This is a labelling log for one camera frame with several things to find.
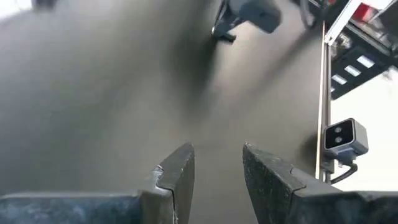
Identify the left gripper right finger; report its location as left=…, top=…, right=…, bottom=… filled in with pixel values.
left=243, top=142, right=398, bottom=224

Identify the grey table-level camera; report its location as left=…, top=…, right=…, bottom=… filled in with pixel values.
left=322, top=117, right=370, bottom=163

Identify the black camera cable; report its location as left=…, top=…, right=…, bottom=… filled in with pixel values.
left=329, top=162, right=359, bottom=185

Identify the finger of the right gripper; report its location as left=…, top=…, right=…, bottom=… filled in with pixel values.
left=211, top=0, right=239, bottom=44

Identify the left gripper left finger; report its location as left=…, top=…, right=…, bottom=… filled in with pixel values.
left=0, top=142, right=195, bottom=224

